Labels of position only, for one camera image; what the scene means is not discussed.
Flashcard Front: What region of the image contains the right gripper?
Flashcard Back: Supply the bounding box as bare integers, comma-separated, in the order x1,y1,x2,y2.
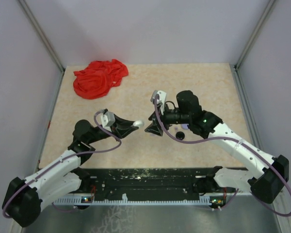
145,101,191,136

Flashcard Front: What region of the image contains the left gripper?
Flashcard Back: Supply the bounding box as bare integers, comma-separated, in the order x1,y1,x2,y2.
87,114,139,144

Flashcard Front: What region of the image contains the white earbud case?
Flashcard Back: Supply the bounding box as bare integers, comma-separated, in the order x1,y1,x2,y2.
133,120,145,128

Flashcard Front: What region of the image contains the purple earbud case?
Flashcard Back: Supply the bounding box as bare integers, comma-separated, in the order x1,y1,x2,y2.
181,124,189,130

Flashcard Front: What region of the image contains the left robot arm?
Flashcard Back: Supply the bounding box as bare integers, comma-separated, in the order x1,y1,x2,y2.
2,109,144,228

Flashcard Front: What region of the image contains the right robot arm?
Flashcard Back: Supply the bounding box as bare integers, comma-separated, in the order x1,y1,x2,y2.
145,90,289,204

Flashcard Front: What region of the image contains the black earbud case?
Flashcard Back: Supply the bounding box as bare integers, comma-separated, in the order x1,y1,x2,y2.
176,131,185,140

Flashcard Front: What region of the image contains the red cloth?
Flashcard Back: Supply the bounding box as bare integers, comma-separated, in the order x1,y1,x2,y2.
73,59,129,100

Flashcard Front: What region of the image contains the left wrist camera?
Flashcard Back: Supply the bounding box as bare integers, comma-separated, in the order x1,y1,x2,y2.
100,111,115,131

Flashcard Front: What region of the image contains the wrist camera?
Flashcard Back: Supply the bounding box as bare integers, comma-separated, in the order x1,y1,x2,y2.
150,90,167,112
100,111,115,131

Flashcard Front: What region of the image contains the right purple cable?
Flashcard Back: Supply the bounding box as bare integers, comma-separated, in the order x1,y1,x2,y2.
154,95,291,216

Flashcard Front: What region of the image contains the purple cable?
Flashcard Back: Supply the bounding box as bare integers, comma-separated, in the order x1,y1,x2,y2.
154,95,291,216
2,109,123,218

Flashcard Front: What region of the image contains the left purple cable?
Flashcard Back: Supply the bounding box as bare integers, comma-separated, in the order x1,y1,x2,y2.
2,109,123,218

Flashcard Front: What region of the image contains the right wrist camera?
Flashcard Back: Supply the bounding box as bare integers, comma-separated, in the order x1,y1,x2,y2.
150,90,167,112

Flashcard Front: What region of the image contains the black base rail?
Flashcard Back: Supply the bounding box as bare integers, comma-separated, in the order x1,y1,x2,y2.
48,166,235,202

